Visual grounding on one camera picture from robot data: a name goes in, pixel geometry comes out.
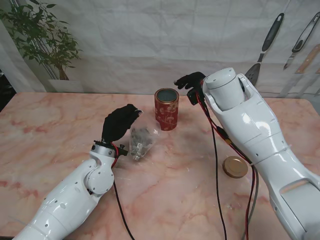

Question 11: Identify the clear plastic bag of teabags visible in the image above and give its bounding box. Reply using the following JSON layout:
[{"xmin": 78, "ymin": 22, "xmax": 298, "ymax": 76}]
[{"xmin": 128, "ymin": 122, "xmax": 161, "ymax": 161}]

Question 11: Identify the wooden handle knife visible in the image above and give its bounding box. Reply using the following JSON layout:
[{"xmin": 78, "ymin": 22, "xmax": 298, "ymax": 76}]
[{"xmin": 294, "ymin": 43, "xmax": 320, "ymax": 75}]

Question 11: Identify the black red arm cable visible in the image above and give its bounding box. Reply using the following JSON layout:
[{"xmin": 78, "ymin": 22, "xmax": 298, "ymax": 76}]
[
  {"xmin": 112, "ymin": 149, "xmax": 138, "ymax": 240},
  {"xmin": 196, "ymin": 92, "xmax": 260, "ymax": 240}
]

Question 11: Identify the round bronze canister lid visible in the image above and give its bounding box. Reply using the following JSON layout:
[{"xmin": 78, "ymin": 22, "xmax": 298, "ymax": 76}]
[{"xmin": 223, "ymin": 156, "xmax": 249, "ymax": 179}]

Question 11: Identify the black slotted spatula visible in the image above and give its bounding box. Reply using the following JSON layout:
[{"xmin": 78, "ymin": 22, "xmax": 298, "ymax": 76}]
[{"xmin": 244, "ymin": 12, "xmax": 285, "ymax": 88}]

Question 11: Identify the black red right arm cable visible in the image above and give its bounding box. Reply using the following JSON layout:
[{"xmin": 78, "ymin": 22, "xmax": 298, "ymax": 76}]
[{"xmin": 196, "ymin": 92, "xmax": 260, "ymax": 240}]

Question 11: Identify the black handled peeler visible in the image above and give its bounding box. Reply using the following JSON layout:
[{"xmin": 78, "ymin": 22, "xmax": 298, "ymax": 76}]
[{"xmin": 283, "ymin": 11, "xmax": 320, "ymax": 70}]

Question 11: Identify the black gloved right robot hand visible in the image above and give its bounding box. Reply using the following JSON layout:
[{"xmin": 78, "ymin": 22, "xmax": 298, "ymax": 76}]
[{"xmin": 173, "ymin": 71, "xmax": 208, "ymax": 92}]

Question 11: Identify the red floral tea canister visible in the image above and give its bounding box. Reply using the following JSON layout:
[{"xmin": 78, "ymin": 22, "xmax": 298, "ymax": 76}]
[{"xmin": 154, "ymin": 87, "xmax": 180, "ymax": 132}]

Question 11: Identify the black red left arm cable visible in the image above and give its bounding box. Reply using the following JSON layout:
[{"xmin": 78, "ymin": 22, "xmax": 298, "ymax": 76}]
[{"xmin": 112, "ymin": 149, "xmax": 138, "ymax": 240}]

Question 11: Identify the green leafy plant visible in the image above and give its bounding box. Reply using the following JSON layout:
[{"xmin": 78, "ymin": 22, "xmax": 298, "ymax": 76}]
[{"xmin": 0, "ymin": 0, "xmax": 83, "ymax": 81}]

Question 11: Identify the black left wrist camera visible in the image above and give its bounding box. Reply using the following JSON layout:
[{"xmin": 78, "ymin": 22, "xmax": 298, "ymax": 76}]
[{"xmin": 117, "ymin": 144, "xmax": 130, "ymax": 158}]

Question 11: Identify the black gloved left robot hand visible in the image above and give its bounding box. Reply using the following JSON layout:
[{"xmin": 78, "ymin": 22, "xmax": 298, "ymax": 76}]
[{"xmin": 101, "ymin": 104, "xmax": 144, "ymax": 144}]

